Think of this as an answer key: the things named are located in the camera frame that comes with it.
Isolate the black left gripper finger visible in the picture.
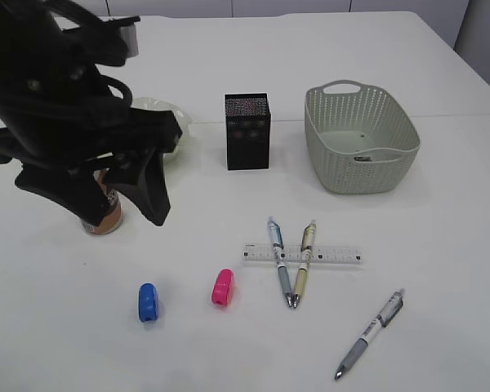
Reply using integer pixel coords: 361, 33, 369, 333
15, 165, 106, 225
105, 148, 171, 226

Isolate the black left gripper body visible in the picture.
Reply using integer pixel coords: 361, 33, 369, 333
0, 62, 183, 172

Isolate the brown coffee bottle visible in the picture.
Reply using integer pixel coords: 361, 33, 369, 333
81, 169, 123, 235

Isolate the blue grey paper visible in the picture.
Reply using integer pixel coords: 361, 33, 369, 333
354, 156, 373, 163

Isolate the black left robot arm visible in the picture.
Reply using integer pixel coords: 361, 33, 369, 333
0, 1, 182, 226

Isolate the pale green glass plate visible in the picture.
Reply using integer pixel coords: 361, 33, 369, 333
129, 96, 194, 167

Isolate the blue pencil sharpener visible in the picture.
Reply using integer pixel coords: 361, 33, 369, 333
138, 283, 159, 323

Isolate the black mesh pen holder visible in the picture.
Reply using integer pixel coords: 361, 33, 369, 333
225, 93, 271, 171

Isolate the pink pencil sharpener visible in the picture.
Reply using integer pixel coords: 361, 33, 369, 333
211, 269, 235, 307

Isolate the blue grey pen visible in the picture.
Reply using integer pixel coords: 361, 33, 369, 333
267, 216, 293, 308

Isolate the beige pen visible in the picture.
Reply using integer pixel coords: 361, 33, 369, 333
292, 220, 317, 309

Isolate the pale green plastic basket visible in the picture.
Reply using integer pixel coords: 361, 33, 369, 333
305, 80, 421, 194

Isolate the white grey pen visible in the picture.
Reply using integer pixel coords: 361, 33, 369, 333
334, 288, 405, 381

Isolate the transparent plastic ruler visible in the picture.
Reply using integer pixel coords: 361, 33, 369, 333
240, 243, 363, 268

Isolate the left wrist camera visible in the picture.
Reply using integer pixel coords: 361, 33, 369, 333
63, 16, 140, 67

